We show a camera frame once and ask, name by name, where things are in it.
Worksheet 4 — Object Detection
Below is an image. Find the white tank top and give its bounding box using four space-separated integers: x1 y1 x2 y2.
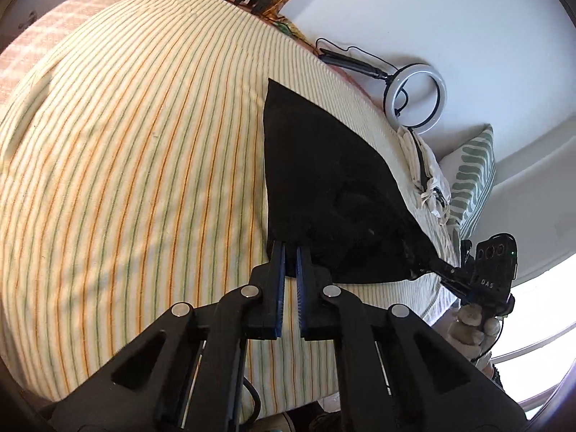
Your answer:
397 126 441 192

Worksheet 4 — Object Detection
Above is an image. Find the pink checked bed cover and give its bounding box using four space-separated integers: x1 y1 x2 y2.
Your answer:
0 0 169 105

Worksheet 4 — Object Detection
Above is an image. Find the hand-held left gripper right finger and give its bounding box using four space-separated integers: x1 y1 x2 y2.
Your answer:
294 245 529 432

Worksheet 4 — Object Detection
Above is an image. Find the black t-shirt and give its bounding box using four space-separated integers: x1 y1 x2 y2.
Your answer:
262 78 444 284

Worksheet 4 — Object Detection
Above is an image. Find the leaf print cloth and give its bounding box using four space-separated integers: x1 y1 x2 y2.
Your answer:
265 11 311 48

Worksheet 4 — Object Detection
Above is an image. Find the black ring light stand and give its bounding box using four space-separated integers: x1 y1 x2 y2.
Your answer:
317 49 392 84

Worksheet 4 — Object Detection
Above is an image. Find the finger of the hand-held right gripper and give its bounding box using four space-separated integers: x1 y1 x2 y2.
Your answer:
442 279 472 301
427 257 471 280

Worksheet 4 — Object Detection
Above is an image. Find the white folded garment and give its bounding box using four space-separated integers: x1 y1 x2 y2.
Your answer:
418 179 453 226

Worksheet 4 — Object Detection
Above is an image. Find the green patterned white pillow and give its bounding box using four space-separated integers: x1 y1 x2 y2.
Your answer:
438 125 497 240

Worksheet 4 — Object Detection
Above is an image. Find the person's right hand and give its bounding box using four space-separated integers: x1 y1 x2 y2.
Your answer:
449 302 503 361

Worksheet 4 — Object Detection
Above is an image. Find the yellow striped bed sheet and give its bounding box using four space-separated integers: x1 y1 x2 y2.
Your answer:
0 0 464 424

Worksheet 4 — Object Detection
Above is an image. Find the white ring light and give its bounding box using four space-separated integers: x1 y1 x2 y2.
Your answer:
383 64 448 127

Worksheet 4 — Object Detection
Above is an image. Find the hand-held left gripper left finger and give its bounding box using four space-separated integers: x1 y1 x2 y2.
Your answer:
47 239 289 432

